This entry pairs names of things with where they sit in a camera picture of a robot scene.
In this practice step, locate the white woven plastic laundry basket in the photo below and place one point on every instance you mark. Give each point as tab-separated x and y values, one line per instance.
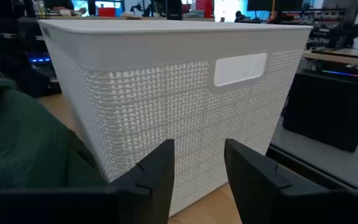
154	102

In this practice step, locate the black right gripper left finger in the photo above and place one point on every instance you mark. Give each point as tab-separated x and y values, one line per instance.
148	199

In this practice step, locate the person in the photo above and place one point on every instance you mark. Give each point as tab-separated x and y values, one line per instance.
238	16

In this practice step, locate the red box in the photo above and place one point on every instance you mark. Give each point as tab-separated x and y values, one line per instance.
106	12

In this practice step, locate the light wooden desk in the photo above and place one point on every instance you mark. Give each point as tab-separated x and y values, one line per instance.
340	57

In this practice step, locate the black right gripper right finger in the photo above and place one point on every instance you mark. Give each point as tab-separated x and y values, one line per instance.
266	199

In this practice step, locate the black computer tower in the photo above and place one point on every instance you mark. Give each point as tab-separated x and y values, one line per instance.
328	109

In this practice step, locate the dark green garment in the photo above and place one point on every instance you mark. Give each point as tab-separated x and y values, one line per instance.
20	133

